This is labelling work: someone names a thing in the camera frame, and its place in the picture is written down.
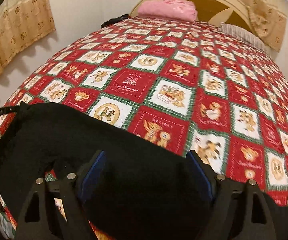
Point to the red patchwork bedspread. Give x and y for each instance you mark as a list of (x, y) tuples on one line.
[(181, 86)]

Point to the striped grey pillow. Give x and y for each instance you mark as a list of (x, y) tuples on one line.
[(246, 37)]

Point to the black item at bed edge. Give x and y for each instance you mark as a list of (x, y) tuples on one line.
[(114, 20)]

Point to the beige curtain left window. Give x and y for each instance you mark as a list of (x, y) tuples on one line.
[(22, 22)]

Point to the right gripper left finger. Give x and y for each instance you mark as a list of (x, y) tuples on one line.
[(56, 209)]

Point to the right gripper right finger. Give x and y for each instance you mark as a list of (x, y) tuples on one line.
[(236, 210)]

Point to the black pants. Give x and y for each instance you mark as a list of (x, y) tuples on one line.
[(144, 191)]

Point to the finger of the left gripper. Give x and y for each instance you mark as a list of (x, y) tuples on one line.
[(9, 109)]

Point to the cream wooden headboard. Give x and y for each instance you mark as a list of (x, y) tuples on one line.
[(215, 12)]

